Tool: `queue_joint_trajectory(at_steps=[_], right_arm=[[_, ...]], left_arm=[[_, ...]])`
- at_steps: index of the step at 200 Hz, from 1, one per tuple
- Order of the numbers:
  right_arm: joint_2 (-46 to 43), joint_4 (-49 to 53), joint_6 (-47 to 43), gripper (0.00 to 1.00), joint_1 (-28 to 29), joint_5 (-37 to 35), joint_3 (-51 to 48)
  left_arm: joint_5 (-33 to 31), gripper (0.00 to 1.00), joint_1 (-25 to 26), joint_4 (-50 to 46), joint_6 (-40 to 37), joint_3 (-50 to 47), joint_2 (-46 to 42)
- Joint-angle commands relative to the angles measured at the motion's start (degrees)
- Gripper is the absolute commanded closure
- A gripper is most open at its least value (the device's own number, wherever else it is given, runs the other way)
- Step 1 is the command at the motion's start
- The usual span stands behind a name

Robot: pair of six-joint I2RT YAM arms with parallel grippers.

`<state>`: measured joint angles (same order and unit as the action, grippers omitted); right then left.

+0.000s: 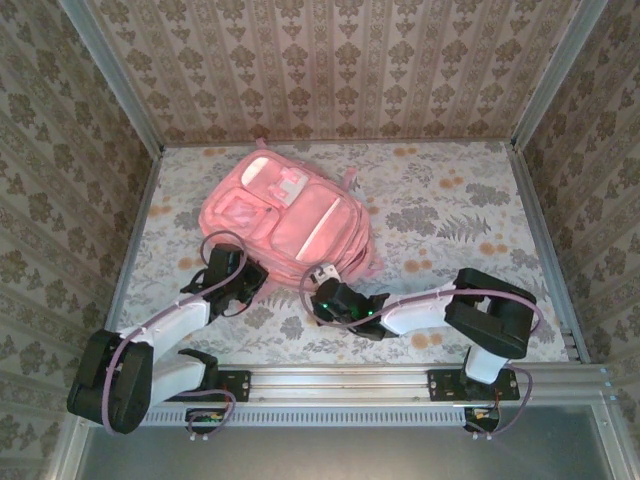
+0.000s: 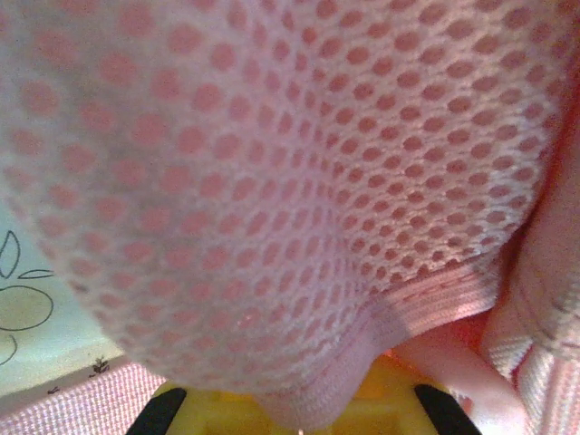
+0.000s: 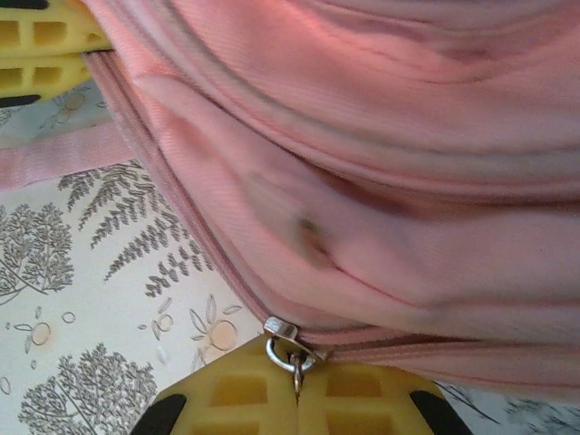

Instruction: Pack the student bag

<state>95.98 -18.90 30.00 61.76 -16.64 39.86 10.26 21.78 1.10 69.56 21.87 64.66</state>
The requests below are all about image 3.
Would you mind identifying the floral patterned table cover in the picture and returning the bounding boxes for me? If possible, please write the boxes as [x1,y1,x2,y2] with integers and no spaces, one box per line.
[0,79,580,435]

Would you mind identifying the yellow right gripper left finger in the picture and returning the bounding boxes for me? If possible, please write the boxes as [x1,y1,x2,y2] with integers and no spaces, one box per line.
[130,336,301,435]

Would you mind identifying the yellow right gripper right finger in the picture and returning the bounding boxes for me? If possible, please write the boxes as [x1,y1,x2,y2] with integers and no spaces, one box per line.
[299,361,468,435]

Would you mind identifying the pink student backpack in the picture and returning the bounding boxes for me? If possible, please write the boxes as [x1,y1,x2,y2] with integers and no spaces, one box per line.
[0,0,580,396]

